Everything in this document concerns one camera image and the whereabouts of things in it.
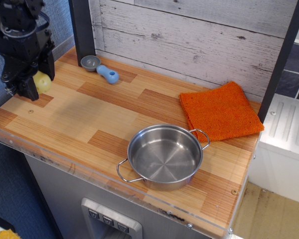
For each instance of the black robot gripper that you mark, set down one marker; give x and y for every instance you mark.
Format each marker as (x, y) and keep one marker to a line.
(25, 53)

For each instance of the yellow toy potato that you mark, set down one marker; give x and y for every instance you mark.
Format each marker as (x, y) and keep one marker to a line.
(42, 82)

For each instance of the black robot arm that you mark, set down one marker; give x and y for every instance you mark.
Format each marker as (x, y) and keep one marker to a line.
(21, 14)

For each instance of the grey and blue toy scoop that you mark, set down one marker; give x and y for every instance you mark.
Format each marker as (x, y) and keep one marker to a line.
(93, 64)

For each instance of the clear acrylic table edge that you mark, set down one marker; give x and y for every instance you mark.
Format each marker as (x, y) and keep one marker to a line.
(64, 183)

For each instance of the stainless steel pot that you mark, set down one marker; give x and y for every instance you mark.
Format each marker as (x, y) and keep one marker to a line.
(166, 156)

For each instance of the grey dispenser panel with buttons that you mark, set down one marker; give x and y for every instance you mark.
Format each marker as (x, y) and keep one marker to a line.
(105, 223)

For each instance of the yellow object at bottom left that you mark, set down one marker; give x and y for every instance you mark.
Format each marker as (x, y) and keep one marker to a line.
(8, 234)

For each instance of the orange knitted cloth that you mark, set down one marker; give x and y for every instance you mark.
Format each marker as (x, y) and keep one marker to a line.
(221, 113)

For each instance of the white ribbed sink drainboard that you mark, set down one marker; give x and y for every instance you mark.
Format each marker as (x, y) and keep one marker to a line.
(282, 124)

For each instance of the dark grey left post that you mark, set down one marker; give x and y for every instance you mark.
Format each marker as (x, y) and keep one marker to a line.
(82, 28)

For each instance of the dark grey post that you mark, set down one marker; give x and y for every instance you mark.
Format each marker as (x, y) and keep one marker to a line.
(280, 64)
(82, 28)

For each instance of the dark grey right post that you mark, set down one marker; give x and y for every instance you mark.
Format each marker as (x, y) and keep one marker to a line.
(280, 64)

